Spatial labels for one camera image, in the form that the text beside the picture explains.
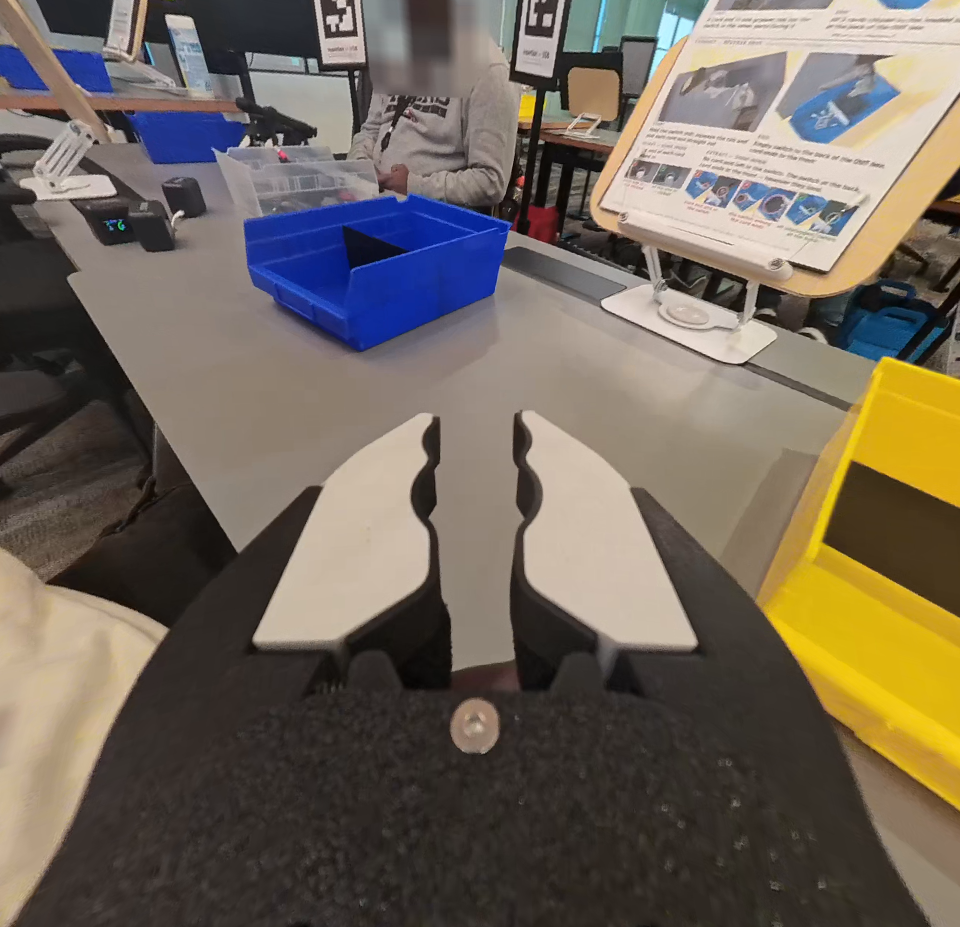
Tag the white board stand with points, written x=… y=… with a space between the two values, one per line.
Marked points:
x=720 y=334
x=67 y=184

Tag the printed instruction sheet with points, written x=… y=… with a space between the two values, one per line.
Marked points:
x=825 y=132

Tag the wooden display board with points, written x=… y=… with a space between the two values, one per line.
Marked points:
x=52 y=64
x=907 y=222

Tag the person's cream sweater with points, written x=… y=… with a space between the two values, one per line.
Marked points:
x=60 y=702

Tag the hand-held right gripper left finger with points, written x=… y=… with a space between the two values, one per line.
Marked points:
x=352 y=559

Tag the tan board black frame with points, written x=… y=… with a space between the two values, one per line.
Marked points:
x=592 y=94

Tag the black timer green display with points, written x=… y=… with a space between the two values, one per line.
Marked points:
x=112 y=226

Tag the black office chair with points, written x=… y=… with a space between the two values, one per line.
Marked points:
x=45 y=304

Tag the clear plastic organizer box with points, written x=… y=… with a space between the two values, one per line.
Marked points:
x=300 y=177

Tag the blue plastic bin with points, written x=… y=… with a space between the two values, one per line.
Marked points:
x=67 y=72
x=420 y=282
x=180 y=136

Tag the black monitor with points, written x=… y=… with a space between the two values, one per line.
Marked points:
x=247 y=12

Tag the black bin divider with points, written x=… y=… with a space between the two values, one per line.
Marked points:
x=367 y=250
x=900 y=537

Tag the black charger box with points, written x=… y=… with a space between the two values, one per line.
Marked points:
x=184 y=196
x=154 y=226

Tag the yellow plastic bin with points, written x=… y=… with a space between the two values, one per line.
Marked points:
x=862 y=657

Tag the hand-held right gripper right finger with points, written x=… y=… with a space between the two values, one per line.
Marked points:
x=607 y=559

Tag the printed tag sign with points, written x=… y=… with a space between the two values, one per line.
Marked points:
x=337 y=12
x=544 y=12

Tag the blue plastic crate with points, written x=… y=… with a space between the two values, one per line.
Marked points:
x=892 y=327

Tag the dark cloth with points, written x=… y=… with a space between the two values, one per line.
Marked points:
x=150 y=559

